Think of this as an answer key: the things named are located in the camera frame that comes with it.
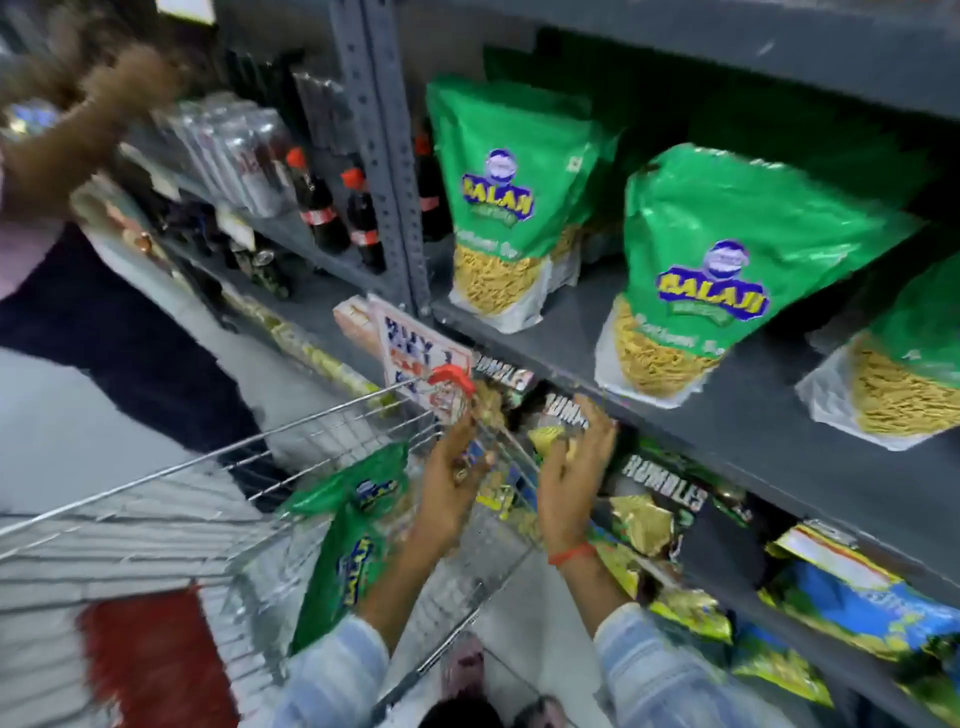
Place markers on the person's right hand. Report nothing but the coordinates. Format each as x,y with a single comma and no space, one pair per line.
570,495

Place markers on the person's left hand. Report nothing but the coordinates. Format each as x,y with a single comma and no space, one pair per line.
444,502

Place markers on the person's right thumb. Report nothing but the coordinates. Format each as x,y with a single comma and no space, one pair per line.
553,461

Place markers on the person's left fingers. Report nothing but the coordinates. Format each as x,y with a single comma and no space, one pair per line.
465,446

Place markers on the person's right forearm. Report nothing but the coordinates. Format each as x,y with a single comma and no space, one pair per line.
600,600

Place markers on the person's left forearm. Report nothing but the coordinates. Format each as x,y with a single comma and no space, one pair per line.
390,592

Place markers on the black snack packet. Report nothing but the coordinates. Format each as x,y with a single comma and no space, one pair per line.
502,379
667,502
559,416

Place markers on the orange thread wristband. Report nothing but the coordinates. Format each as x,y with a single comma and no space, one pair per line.
571,554

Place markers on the white offer sign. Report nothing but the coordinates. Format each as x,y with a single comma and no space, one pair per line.
409,349

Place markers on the grey metal shelf rack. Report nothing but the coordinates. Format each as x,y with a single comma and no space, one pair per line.
750,435

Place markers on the yellow green snack packet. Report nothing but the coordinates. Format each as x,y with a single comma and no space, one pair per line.
780,667
694,611

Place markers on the person's foot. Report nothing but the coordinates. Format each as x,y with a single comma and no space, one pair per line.
463,664

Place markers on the cola bottle with red cap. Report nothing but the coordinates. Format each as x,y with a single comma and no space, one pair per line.
364,221
429,191
319,206

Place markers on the large green snack pouch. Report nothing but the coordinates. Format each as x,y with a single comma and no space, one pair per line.
907,375
592,187
502,195
720,262

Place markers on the blue and yellow snack packet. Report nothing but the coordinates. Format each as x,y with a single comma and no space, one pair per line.
855,600

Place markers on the row of silver drink cans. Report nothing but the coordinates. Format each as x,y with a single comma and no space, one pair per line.
232,157

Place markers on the row of dark bottles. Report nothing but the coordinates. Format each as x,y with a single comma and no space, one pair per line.
262,79

